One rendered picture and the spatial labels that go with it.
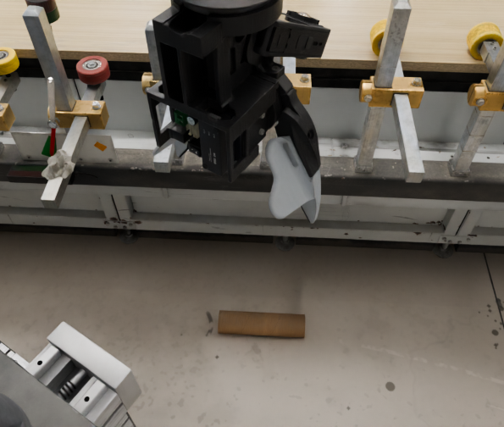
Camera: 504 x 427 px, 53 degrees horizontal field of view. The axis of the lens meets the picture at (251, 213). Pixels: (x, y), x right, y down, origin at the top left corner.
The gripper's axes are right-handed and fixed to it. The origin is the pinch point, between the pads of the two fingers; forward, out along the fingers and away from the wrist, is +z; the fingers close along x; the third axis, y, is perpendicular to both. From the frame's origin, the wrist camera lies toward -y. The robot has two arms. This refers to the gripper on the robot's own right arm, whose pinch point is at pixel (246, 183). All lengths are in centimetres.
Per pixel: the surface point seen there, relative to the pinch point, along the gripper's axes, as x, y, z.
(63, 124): -74, -28, 48
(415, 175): 7, -47, 37
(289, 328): -14, -46, 124
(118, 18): -87, -64, 42
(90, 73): -75, -40, 41
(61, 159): -61, -16, 44
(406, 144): 3, -54, 36
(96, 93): -73, -39, 46
